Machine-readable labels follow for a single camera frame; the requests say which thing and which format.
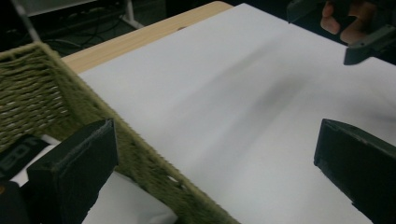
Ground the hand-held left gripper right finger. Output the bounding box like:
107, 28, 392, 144
313, 119, 396, 224

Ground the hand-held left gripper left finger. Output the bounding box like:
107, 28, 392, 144
26, 118, 120, 224

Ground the green woven basket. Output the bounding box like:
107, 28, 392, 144
0, 41, 241, 224

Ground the white underwear with black waistband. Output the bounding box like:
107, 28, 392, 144
0, 133, 179, 224

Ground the white table cover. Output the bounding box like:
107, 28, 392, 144
78, 3, 396, 224

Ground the thin metal stand pole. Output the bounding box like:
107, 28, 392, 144
10, 0, 42, 43

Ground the white panel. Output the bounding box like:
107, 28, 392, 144
18, 0, 97, 17

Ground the white stand leg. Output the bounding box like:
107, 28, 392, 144
120, 0, 146, 31

